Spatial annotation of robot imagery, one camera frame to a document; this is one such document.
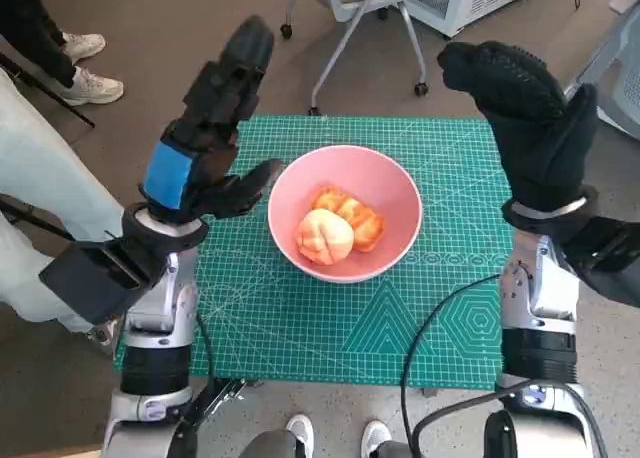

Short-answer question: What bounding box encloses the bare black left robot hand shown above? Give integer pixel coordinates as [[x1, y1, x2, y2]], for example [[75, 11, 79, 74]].
[[138, 15, 284, 224]]

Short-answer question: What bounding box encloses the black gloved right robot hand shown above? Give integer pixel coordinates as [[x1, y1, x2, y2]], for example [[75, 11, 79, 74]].
[[437, 40, 600, 212]]

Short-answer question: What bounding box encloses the pink bowl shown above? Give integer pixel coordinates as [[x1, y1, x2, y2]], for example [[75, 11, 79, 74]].
[[267, 146, 424, 284]]

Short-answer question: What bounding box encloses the round bread bun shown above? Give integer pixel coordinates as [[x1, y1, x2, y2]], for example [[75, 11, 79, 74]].
[[295, 208, 355, 266]]

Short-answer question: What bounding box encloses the long toasted bread loaf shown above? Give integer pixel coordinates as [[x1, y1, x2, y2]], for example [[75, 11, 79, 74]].
[[312, 185, 387, 253]]

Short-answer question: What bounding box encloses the black tripod leg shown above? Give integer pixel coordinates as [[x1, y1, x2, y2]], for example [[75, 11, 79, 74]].
[[0, 36, 96, 129], [0, 192, 76, 243]]

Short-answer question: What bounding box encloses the white perforated cabinet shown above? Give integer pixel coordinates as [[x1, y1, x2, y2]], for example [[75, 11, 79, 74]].
[[404, 0, 551, 40]]

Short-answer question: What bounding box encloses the green cutting mat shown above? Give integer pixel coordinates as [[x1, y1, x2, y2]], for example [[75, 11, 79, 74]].
[[114, 115, 504, 392]]

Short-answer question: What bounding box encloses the black metal table leg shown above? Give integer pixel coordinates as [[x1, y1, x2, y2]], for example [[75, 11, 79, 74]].
[[199, 377, 265, 424]]

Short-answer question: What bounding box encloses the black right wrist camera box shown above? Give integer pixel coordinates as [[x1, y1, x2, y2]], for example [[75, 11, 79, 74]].
[[562, 215, 640, 309]]

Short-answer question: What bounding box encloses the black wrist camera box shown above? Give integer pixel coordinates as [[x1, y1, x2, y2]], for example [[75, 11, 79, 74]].
[[562, 215, 640, 309], [38, 240, 169, 324]]

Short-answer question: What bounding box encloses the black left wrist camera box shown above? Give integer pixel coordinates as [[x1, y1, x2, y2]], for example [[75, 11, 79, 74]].
[[38, 240, 169, 324]]

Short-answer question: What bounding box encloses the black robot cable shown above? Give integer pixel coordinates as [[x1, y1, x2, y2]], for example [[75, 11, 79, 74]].
[[401, 273, 503, 458], [179, 311, 217, 429], [410, 381, 609, 458]]

